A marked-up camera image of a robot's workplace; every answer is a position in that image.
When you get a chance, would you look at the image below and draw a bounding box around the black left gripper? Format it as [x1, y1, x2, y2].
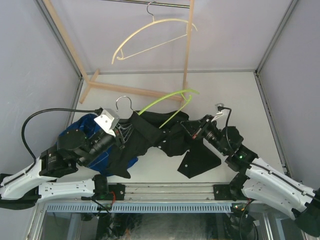
[78, 118, 138, 167]

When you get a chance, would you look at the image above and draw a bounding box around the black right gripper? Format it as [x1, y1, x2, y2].
[181, 114, 228, 156]

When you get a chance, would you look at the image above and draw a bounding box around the green plastic hanger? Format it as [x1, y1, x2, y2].
[115, 87, 201, 129]

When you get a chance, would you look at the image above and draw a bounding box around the black button shirt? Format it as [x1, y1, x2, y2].
[108, 111, 222, 179]

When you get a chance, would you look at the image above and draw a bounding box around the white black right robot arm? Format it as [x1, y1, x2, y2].
[181, 115, 320, 238]

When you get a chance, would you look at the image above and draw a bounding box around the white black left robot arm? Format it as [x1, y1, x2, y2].
[0, 114, 131, 210]

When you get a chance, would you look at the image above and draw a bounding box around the blue plaid shirt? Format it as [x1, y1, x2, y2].
[59, 113, 139, 179]

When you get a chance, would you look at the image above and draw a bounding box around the beige plastic hanger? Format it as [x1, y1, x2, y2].
[111, 0, 198, 65]

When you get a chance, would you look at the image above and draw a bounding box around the metal hanging rod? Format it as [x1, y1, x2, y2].
[105, 0, 190, 9]

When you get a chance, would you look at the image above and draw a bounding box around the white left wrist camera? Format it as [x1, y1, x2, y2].
[94, 108, 120, 137]

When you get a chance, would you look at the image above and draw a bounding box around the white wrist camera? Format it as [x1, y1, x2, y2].
[94, 108, 120, 137]
[211, 103, 225, 122]

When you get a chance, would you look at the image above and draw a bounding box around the black left camera cable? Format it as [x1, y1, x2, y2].
[21, 107, 103, 163]

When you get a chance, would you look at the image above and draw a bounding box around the black camera cable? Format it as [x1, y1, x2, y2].
[21, 107, 103, 163]
[217, 106, 233, 156]

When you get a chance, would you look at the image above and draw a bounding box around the black right camera cable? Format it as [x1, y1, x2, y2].
[217, 106, 233, 156]

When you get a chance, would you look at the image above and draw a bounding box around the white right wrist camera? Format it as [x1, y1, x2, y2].
[211, 103, 225, 122]

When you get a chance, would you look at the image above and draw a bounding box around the wooden clothes rack frame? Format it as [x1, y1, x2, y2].
[42, 0, 197, 104]

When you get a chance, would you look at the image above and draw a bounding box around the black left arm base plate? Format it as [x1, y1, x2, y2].
[81, 183, 126, 201]

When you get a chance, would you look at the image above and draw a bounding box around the aluminium extrusion rail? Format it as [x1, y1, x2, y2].
[36, 181, 308, 203]

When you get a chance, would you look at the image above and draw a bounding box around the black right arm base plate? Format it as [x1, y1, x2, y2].
[213, 184, 248, 201]

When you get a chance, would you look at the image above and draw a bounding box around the blue slotted cable duct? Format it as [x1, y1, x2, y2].
[45, 202, 233, 214]

